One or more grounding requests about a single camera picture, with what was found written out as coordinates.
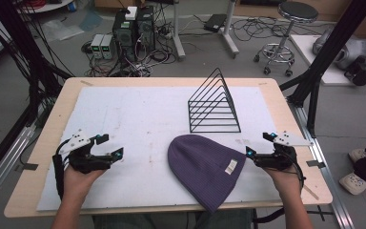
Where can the white table mat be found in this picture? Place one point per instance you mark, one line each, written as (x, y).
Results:
(124, 127)

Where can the black frame post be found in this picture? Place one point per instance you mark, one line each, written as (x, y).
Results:
(22, 47)
(327, 54)

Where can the white platform board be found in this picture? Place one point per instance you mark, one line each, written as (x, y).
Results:
(305, 54)

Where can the black round stool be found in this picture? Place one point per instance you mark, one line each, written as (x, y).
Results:
(297, 11)

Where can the grey power supply unit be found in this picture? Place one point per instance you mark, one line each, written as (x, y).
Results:
(108, 46)
(96, 46)

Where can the black device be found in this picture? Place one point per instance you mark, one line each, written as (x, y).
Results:
(362, 73)

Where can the person's left hand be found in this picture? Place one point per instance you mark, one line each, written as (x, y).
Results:
(77, 184)

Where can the blue tape roll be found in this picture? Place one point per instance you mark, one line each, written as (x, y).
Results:
(72, 6)

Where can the black computer tower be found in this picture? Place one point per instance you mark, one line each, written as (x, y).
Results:
(145, 28)
(124, 36)

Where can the grey robot shell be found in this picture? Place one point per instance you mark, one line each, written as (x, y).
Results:
(352, 49)

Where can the person's right hand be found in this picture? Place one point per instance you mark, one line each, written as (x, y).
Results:
(284, 181)

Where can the clear plastic sheet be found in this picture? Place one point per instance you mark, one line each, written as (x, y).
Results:
(62, 30)

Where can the white box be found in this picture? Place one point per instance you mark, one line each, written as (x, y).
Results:
(131, 12)

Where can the person's jeans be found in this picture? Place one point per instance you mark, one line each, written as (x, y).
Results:
(171, 221)

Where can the black flat box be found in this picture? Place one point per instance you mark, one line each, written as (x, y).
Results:
(215, 22)

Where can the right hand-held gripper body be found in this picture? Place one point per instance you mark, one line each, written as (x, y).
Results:
(278, 159)

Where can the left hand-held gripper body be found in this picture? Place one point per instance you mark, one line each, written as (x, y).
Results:
(85, 160)

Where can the white desk leg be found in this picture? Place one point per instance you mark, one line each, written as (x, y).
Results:
(178, 31)
(228, 31)

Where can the purple knitted beanie hat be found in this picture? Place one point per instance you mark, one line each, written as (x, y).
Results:
(200, 168)

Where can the white round table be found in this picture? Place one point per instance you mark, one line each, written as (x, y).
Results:
(49, 5)

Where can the tan tape strip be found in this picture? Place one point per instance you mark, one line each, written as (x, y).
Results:
(311, 192)
(86, 83)

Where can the aluminium rail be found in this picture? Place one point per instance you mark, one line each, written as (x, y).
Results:
(330, 187)
(6, 165)

